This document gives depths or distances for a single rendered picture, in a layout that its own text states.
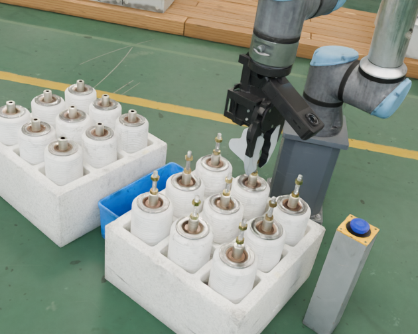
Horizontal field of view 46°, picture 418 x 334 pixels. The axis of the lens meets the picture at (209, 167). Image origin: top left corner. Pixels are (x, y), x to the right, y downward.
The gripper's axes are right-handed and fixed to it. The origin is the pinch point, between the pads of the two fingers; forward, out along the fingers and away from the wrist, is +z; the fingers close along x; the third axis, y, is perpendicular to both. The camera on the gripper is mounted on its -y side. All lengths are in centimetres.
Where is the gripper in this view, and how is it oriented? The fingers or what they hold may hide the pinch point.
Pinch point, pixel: (258, 166)
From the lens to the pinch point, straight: 90.5
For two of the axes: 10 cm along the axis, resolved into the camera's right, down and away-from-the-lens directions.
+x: -6.5, 3.7, -6.7
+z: -1.3, 8.2, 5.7
